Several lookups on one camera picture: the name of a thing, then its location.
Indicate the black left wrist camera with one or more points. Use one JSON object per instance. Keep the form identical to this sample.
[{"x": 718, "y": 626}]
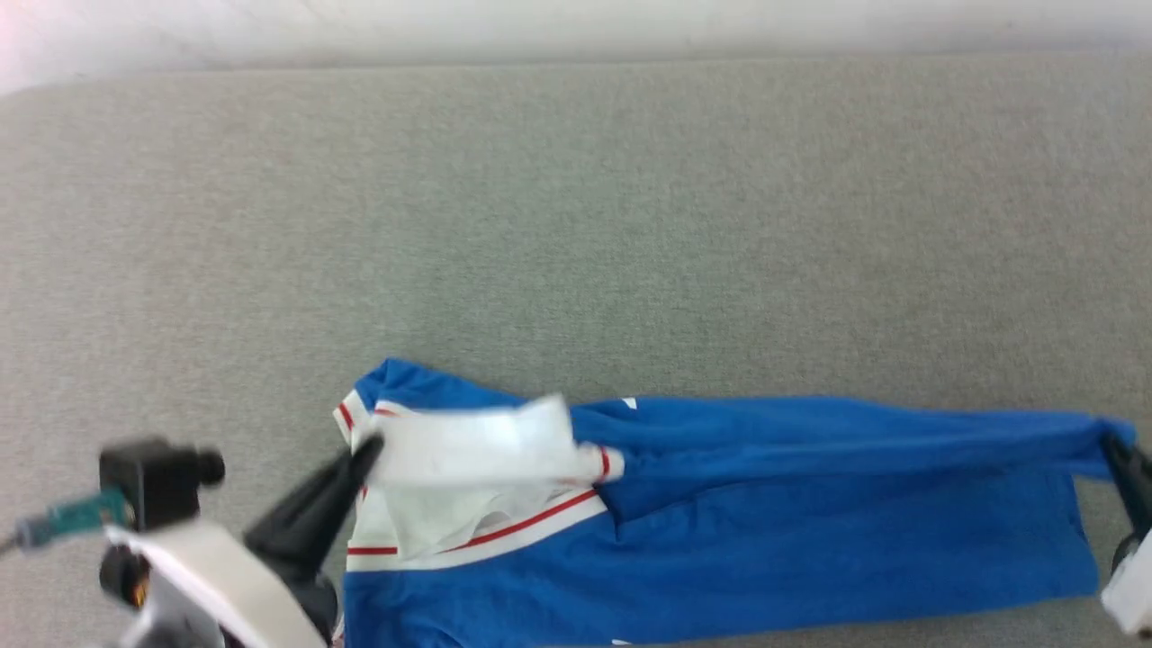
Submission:
[{"x": 157, "y": 481}]

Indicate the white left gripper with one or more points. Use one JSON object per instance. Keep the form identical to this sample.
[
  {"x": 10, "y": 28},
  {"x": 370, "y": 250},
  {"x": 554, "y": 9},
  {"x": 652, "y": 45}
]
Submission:
[{"x": 216, "y": 576}]

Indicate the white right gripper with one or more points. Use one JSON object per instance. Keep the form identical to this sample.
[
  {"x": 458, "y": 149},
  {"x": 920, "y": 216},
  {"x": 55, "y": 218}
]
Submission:
[{"x": 1136, "y": 594}]

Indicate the blue white red-striped jersey shirt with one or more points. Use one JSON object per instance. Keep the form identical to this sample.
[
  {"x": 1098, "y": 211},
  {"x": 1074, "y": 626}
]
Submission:
[{"x": 765, "y": 540}]

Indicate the grey fabric sofa seat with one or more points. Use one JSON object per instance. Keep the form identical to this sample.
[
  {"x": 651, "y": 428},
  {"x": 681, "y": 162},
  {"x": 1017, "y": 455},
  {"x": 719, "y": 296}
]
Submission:
[{"x": 540, "y": 225}]

